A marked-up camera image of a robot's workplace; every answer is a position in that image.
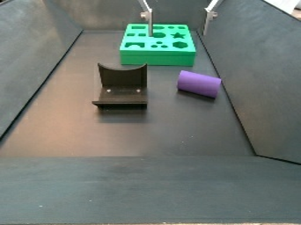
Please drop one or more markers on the black curved cradle stand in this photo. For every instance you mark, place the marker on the black curved cradle stand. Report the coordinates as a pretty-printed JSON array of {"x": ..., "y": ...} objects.
[{"x": 124, "y": 86}]

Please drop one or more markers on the green foam shape-sorter block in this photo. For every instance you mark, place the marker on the green foam shape-sorter block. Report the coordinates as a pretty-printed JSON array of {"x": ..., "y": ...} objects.
[{"x": 169, "y": 47}]

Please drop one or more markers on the purple cylinder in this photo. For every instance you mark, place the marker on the purple cylinder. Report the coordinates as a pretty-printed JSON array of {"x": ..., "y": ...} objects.
[{"x": 199, "y": 84}]

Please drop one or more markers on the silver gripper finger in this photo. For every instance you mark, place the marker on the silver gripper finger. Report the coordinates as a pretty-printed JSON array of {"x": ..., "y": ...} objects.
[
  {"x": 211, "y": 14},
  {"x": 146, "y": 14}
]

